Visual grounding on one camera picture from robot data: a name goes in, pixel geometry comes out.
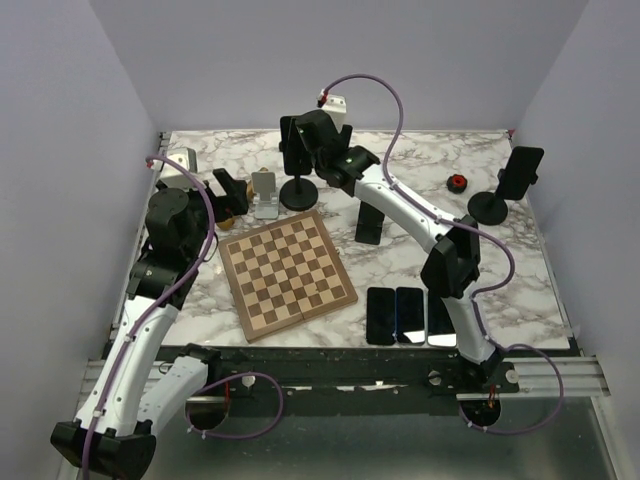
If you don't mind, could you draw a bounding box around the phone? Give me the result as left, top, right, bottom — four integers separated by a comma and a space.
366, 287, 396, 346
427, 293, 457, 348
395, 287, 426, 345
279, 116, 312, 176

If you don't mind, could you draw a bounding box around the black tall round-base stand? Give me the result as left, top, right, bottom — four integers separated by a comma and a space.
280, 174, 318, 212

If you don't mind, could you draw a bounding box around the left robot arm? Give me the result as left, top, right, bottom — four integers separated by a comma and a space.
51, 172, 222, 479

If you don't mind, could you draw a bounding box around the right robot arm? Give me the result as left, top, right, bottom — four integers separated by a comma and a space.
291, 110, 504, 392

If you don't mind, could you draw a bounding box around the white phone stand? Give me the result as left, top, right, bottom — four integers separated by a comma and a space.
251, 171, 279, 220

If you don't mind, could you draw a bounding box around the black folding phone stand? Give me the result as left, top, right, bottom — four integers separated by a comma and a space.
355, 201, 385, 245

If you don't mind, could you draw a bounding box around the black right round-base stand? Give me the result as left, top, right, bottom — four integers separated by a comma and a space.
467, 146, 545, 226

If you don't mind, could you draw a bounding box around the wooden chessboard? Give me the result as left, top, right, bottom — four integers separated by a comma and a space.
218, 210, 358, 343

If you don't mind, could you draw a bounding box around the black red knob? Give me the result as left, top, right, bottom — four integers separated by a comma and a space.
446, 174, 468, 194

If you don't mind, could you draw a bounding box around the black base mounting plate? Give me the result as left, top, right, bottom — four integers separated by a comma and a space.
102, 342, 521, 419

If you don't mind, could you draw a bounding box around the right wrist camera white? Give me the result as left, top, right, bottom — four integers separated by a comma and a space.
317, 90, 347, 132

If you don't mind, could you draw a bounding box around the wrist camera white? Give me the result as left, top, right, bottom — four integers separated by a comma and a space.
144, 148, 201, 189
317, 90, 347, 132

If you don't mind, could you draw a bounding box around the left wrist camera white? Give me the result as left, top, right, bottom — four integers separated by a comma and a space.
144, 148, 201, 189

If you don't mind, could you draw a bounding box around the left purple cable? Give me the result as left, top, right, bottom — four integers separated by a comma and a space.
79, 154, 285, 480

